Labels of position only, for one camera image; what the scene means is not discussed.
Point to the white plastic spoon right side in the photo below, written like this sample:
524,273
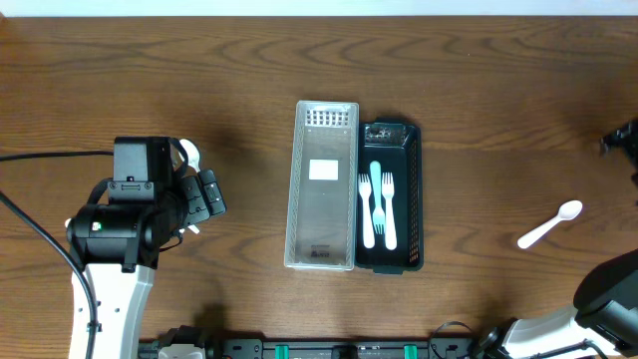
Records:
566,212

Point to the white plastic spoon near basket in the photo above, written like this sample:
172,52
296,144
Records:
193,154

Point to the black perforated plastic basket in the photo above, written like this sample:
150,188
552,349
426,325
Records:
396,145

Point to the white plastic fork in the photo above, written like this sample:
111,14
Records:
365,190
388,191

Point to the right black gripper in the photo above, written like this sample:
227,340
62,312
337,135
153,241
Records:
627,140

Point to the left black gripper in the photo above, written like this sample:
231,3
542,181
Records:
200,194

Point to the clear perforated plastic basket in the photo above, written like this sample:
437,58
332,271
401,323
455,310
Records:
322,204

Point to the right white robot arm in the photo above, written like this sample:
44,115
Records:
601,320

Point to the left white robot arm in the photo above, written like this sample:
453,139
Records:
116,240

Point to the pale blue plastic fork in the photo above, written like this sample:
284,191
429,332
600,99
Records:
378,215

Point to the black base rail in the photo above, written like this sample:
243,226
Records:
192,342

